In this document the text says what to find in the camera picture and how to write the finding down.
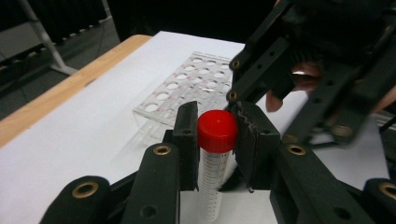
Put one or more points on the red-capped clear test tube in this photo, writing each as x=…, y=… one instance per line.
x=216, y=130

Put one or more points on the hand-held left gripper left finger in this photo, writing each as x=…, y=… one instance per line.
x=186, y=146

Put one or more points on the white table sheet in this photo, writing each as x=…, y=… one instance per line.
x=93, y=109

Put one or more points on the clear acrylic tube rack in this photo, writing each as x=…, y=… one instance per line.
x=186, y=81

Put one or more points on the white metal stand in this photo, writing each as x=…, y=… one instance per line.
x=46, y=40

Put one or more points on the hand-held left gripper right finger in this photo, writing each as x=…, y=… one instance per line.
x=258, y=149

